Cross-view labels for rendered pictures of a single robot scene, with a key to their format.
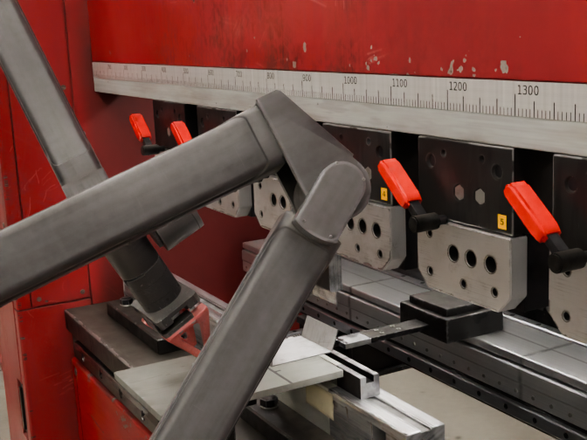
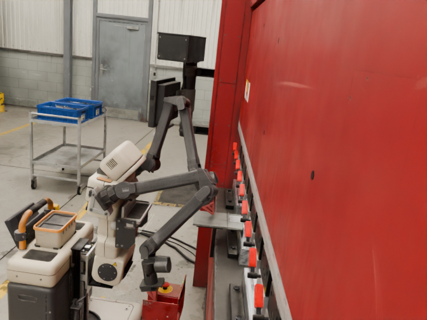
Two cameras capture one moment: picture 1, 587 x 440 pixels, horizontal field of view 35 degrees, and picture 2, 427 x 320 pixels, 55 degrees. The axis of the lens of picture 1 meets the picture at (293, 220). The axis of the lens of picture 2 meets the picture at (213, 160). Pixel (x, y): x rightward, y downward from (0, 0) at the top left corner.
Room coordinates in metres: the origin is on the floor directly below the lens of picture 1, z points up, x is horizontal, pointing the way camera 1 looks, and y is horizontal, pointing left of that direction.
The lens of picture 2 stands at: (-0.63, -0.79, 1.92)
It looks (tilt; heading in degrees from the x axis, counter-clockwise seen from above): 16 degrees down; 27
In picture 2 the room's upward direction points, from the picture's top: 6 degrees clockwise
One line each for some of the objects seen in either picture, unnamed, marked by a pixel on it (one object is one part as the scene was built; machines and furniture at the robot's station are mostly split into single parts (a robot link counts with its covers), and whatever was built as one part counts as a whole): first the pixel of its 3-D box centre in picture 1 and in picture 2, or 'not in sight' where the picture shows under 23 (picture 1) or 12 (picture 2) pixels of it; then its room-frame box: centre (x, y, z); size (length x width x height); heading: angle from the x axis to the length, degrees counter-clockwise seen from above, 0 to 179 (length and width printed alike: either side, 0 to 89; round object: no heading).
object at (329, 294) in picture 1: (316, 264); not in sight; (1.28, -0.03, 1.13); 0.10 x 0.02 x 0.10; 29
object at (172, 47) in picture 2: not in sight; (179, 89); (2.15, 1.03, 1.53); 0.51 x 0.25 x 0.85; 16
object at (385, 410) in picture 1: (342, 412); (243, 239); (1.23, -0.06, 0.92); 0.39 x 0.06 x 0.10; 29
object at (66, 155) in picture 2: not in sight; (70, 145); (2.92, 3.10, 0.47); 0.90 x 0.66 x 0.95; 24
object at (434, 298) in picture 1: (411, 320); not in sight; (1.36, -0.17, 1.01); 0.26 x 0.12 x 0.05; 119
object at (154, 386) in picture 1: (227, 374); (217, 220); (1.21, 0.10, 1.00); 0.26 x 0.18 x 0.01; 119
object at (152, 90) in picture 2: not in sight; (166, 101); (2.08, 1.10, 1.42); 0.45 x 0.12 x 0.36; 16
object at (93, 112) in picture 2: not in sight; (79, 107); (3.16, 3.19, 0.92); 0.50 x 0.36 x 0.18; 114
